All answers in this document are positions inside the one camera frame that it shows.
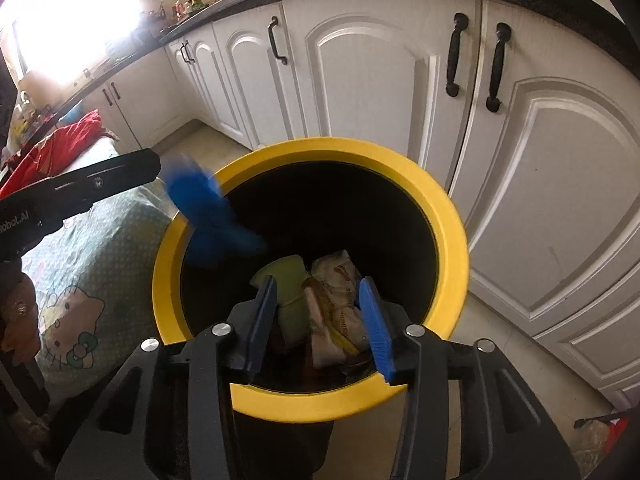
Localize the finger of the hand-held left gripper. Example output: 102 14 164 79
47 148 162 211

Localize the group of condiment bottles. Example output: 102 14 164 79
172 0 211 16

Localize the blue plastic wrapper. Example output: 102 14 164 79
164 156 269 267

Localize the crumpled pale bag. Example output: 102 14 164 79
573 409 632 480

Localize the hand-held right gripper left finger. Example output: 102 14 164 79
55 275 278 480

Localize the red cloth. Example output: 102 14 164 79
0 109 104 197

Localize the yellow rimmed trash bin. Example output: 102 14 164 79
152 136 471 480

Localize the white plastic bag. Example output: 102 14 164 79
304 248 374 369

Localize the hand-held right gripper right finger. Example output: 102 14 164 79
357 275 583 480

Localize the cartoon printed tablecloth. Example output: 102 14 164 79
19 136 177 387

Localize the kitchen window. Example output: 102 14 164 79
9 0 147 77

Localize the person's left hand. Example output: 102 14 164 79
0 273 44 361

